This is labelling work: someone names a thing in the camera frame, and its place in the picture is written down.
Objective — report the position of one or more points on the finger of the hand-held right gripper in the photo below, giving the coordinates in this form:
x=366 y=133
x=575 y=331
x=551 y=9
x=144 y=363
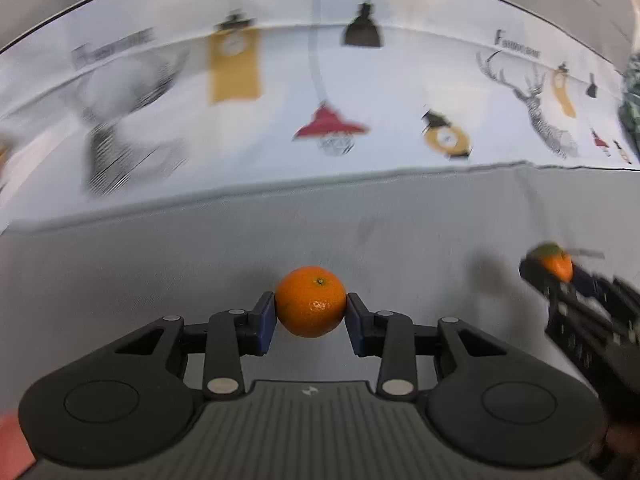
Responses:
x=537 y=276
x=587 y=282

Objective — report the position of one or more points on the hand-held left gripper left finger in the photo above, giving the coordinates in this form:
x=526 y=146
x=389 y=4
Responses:
x=266 y=325

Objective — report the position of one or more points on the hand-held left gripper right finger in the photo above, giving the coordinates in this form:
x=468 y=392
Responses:
x=356 y=327

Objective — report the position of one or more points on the orange mandarin with green leaf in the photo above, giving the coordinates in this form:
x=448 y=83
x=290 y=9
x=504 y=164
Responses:
x=559 y=266

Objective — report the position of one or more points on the pink plate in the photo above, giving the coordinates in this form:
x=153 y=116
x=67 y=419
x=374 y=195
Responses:
x=10 y=440

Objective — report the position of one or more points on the grey printed sofa cover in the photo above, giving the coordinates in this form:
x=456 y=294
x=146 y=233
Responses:
x=200 y=240

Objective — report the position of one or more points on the green checked cloth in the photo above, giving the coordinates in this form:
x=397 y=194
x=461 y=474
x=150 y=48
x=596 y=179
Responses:
x=632 y=100

